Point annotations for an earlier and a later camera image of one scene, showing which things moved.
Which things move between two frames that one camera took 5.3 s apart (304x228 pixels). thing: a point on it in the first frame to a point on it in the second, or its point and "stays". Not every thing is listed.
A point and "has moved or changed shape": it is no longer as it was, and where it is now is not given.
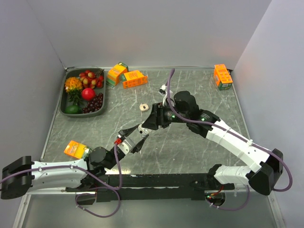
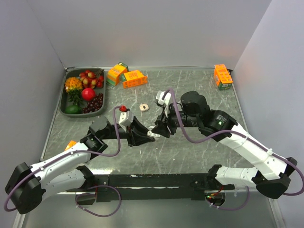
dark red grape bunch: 94,105 stays
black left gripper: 138,146 to 137,127
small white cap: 143,131 has moved or changed shape
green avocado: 72,109 stays
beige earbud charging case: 144,107 stays
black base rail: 147,187 stays
